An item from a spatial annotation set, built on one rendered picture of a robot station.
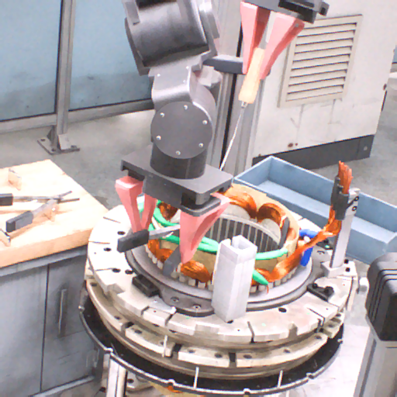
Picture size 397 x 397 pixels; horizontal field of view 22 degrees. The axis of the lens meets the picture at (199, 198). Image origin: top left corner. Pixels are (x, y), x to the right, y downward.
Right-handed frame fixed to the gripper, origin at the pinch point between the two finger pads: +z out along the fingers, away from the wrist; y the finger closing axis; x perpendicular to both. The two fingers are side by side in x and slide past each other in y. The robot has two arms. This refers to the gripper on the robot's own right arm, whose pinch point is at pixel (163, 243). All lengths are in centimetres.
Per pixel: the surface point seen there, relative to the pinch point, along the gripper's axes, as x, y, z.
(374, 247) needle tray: 37.4, 11.0, 9.7
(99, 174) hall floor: 193, -143, 106
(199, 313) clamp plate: 1.7, 5.0, 7.2
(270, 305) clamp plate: 8.4, 10.1, 6.6
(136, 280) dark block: 1.3, -3.5, 6.8
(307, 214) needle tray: 37.5, 0.4, 9.1
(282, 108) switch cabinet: 234, -96, 74
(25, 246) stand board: 3.0, -21.1, 10.9
